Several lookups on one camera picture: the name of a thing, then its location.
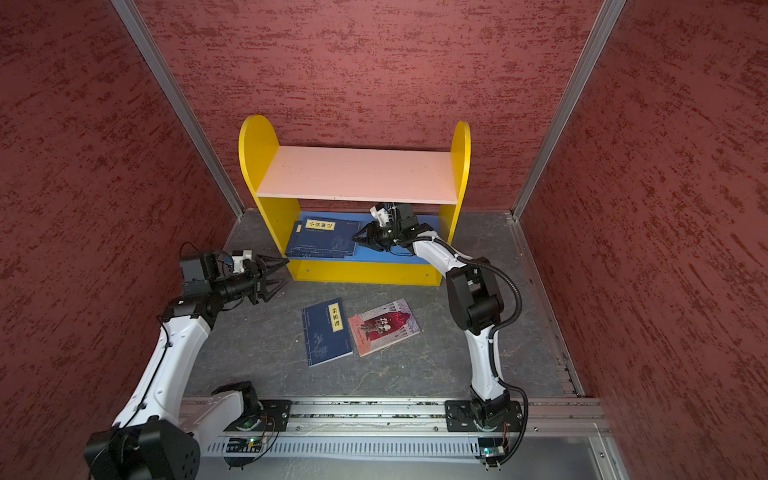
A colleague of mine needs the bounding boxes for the left corner aluminium post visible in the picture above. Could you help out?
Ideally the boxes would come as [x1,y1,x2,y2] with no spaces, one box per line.
[111,0,246,219]

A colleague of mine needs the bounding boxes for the right controller board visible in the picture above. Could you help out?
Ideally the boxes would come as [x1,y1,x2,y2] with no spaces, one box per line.
[477,437,507,467]

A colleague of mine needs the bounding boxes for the yellow pink blue bookshelf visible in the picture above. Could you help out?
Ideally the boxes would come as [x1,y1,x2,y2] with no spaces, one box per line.
[238,115,471,286]

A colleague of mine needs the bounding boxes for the blue book yellow label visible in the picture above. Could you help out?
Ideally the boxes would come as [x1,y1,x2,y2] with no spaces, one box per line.
[285,238,356,259]
[286,218,361,248]

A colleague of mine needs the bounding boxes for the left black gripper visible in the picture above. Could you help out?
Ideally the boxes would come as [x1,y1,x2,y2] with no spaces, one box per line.
[212,253,290,304]

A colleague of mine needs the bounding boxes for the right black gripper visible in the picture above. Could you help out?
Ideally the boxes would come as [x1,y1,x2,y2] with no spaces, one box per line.
[353,220,404,251]

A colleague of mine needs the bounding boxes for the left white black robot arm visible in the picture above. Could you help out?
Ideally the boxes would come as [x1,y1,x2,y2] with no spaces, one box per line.
[84,250,289,479]

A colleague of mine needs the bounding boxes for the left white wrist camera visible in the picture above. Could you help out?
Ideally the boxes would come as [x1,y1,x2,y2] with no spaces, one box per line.
[225,249,253,274]

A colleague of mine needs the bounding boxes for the controller board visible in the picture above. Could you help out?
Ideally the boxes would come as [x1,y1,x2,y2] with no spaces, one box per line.
[224,437,264,455]
[477,437,507,467]

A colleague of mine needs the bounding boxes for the corner aluminium post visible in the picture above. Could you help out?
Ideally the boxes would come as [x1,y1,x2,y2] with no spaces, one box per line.
[511,0,626,222]
[111,0,246,219]

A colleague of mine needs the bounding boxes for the left controller board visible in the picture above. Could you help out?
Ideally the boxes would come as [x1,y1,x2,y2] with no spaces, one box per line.
[224,437,264,455]

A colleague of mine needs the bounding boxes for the red pink picture book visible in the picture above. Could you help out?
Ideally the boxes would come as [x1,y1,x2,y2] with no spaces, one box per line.
[349,298,421,357]

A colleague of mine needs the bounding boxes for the right corner aluminium post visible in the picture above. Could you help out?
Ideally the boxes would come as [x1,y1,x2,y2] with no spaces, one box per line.
[511,0,626,222]

